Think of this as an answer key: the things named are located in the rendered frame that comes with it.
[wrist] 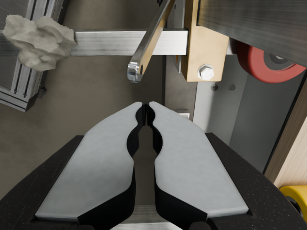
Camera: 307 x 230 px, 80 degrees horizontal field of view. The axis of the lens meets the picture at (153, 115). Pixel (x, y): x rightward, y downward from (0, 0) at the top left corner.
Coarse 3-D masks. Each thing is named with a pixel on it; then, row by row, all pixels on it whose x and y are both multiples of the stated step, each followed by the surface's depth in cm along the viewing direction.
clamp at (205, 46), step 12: (192, 0) 21; (192, 12) 21; (192, 24) 22; (192, 36) 23; (204, 36) 23; (216, 36) 23; (192, 48) 23; (204, 48) 23; (216, 48) 23; (192, 60) 24; (204, 60) 24; (216, 60) 24; (192, 72) 25; (216, 72) 25
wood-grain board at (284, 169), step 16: (304, 96) 26; (304, 112) 26; (288, 128) 29; (304, 128) 27; (288, 144) 29; (304, 144) 28; (272, 160) 33; (288, 160) 30; (304, 160) 30; (272, 176) 33; (288, 176) 32; (304, 176) 32
